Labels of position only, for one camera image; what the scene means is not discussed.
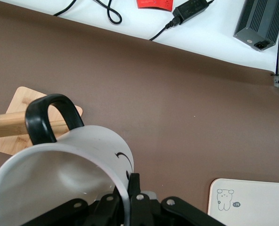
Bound wooden cup rack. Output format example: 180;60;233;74
0;86;83;186

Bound brown table mat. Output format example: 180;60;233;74
0;4;279;226

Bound black power adapter brick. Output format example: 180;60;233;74
172;0;212;25

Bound white cup black handle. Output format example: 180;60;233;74
0;93;134;226

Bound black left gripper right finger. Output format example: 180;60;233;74
127;173;227;226

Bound grey finned power supply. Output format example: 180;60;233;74
233;0;279;52

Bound black adapter power cable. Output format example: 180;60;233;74
148;16;181;41

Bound cream tray bear print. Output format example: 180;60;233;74
207;178;279;226

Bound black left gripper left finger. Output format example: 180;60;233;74
24;193;122;226

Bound red packet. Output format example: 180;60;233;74
136;0;174;12

